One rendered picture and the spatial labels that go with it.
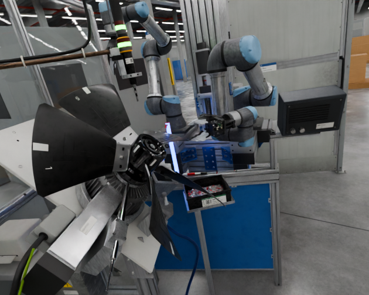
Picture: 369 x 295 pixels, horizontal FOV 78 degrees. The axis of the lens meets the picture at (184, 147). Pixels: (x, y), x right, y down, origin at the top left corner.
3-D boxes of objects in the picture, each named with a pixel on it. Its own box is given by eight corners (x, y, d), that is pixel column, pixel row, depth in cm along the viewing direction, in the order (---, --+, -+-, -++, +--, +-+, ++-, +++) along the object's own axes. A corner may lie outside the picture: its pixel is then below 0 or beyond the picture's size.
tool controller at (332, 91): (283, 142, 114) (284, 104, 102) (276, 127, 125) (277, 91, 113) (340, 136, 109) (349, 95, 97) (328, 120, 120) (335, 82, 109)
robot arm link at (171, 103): (178, 115, 159) (175, 95, 154) (161, 116, 164) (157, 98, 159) (184, 110, 170) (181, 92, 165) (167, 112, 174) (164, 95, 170)
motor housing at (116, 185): (122, 233, 80) (143, 212, 75) (67, 193, 76) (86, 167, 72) (142, 196, 101) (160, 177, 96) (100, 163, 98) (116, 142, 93)
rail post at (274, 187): (275, 285, 152) (271, 182, 125) (274, 280, 155) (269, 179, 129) (282, 285, 151) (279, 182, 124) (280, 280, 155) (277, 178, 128)
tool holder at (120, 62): (118, 79, 75) (110, 48, 72) (115, 80, 81) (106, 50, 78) (144, 75, 78) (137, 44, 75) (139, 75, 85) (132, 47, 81)
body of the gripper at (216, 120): (214, 122, 97) (235, 115, 102) (202, 117, 104) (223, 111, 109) (214, 139, 100) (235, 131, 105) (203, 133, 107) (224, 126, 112)
